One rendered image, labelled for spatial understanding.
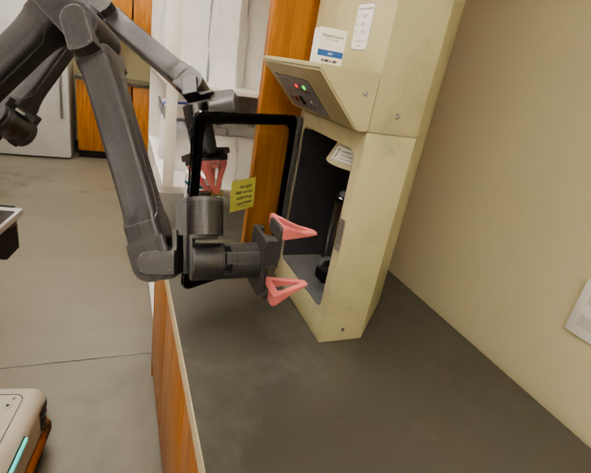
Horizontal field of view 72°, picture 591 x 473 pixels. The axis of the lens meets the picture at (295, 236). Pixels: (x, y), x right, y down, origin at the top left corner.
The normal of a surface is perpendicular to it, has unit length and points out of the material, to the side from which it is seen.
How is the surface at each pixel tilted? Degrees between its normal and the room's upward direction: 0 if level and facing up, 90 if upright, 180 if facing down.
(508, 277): 90
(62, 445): 0
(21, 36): 71
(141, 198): 60
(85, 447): 0
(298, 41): 90
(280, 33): 90
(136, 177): 64
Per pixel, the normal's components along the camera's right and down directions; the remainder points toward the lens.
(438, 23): 0.36, 0.41
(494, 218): -0.92, 0.00
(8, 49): -0.02, 0.00
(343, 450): 0.17, -0.91
